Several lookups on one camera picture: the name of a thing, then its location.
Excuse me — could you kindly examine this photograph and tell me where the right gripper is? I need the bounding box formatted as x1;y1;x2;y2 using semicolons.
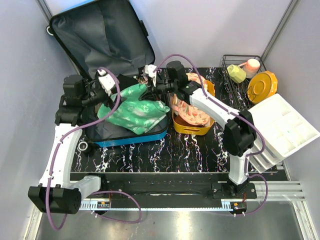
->
139;75;178;102

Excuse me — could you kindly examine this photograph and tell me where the green white tie-dye cloth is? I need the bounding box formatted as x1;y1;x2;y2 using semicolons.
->
105;83;170;135

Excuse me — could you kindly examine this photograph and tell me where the pink floral patterned cloth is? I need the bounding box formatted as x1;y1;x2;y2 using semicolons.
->
171;72;213;127

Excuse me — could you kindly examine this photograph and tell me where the blue fish-print suitcase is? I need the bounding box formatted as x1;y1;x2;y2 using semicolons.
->
47;0;170;153

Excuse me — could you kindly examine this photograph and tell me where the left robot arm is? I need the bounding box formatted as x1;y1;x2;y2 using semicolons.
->
27;74;116;215

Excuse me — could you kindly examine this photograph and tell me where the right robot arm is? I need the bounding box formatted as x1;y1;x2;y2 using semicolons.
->
142;61;257;199

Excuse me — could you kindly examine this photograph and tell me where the black floral print garment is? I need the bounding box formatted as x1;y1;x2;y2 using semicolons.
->
117;74;149;91

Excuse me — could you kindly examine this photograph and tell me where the orange plastic basket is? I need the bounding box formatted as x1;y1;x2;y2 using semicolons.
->
171;94;215;136

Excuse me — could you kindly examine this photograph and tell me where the green cup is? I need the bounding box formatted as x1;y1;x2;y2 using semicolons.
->
227;64;247;84

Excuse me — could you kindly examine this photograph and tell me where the pink cup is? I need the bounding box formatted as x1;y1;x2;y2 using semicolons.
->
238;58;261;79

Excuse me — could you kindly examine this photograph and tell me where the yellow plate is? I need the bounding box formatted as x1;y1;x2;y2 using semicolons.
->
247;70;278;105

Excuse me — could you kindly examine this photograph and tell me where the white drawer organizer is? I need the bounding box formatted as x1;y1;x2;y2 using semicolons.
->
249;93;320;173

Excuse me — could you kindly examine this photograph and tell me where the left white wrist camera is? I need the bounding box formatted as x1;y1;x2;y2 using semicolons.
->
97;69;116;97

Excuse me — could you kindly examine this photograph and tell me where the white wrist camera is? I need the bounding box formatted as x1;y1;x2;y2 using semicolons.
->
97;69;116;97
142;64;157;81

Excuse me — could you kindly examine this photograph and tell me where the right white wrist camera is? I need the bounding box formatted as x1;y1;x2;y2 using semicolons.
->
142;64;157;81

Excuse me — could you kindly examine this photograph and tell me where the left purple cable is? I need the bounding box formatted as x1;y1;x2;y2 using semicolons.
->
46;67;143;231

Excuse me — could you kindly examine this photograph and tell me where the purple cable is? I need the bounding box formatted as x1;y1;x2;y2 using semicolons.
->
156;53;270;217
46;67;143;231

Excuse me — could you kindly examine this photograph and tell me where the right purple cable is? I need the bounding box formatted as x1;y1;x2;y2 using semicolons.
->
156;53;270;217

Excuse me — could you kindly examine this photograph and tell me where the black wire dish rack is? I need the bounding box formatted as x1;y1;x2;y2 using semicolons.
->
220;54;267;110

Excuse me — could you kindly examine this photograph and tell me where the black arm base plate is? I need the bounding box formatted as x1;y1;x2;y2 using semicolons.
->
79;171;257;210

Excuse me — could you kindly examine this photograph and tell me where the aluminium rail frame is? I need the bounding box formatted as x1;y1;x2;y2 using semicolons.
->
23;180;316;240

